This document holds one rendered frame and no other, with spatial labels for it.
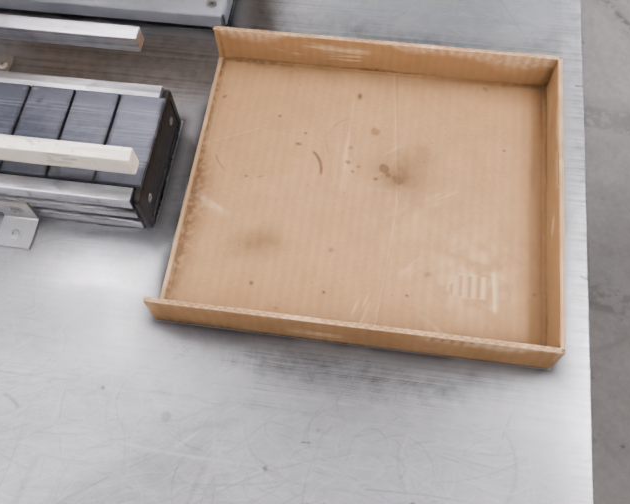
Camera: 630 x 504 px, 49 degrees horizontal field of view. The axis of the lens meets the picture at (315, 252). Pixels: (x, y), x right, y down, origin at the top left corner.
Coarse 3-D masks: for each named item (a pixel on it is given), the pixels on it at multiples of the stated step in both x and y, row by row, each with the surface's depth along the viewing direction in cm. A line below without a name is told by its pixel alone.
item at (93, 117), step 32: (0, 96) 57; (32, 96) 56; (64, 96) 56; (96, 96) 56; (128, 96) 56; (0, 128) 55; (32, 128) 55; (64, 128) 55; (96, 128) 55; (128, 128) 55; (0, 160) 54
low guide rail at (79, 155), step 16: (0, 144) 50; (16, 144) 50; (32, 144) 50; (48, 144) 50; (64, 144) 50; (80, 144) 50; (96, 144) 50; (16, 160) 52; (32, 160) 51; (48, 160) 51; (64, 160) 51; (80, 160) 50; (96, 160) 50; (112, 160) 50; (128, 160) 49
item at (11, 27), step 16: (0, 16) 49; (16, 16) 49; (0, 32) 49; (16, 32) 49; (32, 32) 49; (48, 32) 49; (64, 32) 48; (80, 32) 48; (96, 32) 48; (112, 32) 48; (128, 32) 48; (112, 48) 49; (128, 48) 49
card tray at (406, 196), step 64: (256, 64) 63; (320, 64) 62; (384, 64) 61; (448, 64) 60; (512, 64) 59; (256, 128) 60; (320, 128) 60; (384, 128) 60; (448, 128) 59; (512, 128) 59; (192, 192) 57; (256, 192) 57; (320, 192) 57; (384, 192) 57; (448, 192) 57; (512, 192) 57; (192, 256) 55; (256, 256) 55; (320, 256) 55; (384, 256) 55; (448, 256) 54; (512, 256) 54; (192, 320) 52; (256, 320) 50; (320, 320) 49; (384, 320) 52; (448, 320) 52; (512, 320) 52
